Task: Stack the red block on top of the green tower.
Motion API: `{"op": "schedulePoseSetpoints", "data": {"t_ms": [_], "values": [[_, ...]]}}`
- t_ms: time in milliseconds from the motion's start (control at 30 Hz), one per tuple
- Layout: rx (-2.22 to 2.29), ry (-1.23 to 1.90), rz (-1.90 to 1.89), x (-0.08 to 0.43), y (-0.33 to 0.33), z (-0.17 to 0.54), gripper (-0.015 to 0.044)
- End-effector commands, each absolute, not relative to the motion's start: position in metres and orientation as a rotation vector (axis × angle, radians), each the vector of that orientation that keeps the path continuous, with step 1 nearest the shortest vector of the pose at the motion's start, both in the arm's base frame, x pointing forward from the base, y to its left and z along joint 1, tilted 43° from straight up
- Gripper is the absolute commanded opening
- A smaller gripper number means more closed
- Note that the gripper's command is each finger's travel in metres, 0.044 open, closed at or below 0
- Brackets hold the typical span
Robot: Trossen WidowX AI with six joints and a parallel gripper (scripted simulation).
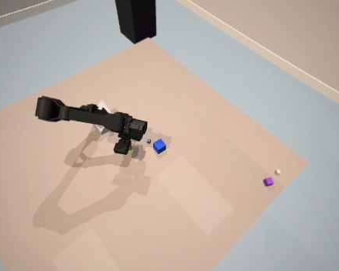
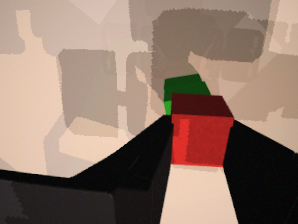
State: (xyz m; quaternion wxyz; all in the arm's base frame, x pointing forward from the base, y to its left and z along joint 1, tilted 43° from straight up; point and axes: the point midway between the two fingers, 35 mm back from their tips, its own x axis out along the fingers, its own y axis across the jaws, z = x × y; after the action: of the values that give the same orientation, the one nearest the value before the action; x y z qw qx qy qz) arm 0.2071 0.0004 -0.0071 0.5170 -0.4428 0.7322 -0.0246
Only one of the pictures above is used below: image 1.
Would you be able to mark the small purple block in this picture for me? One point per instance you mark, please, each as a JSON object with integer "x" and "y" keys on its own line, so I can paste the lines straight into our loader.
{"x": 268, "y": 182}

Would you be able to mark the blue cube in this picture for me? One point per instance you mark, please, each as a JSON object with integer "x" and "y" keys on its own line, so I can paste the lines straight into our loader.
{"x": 159, "y": 146}

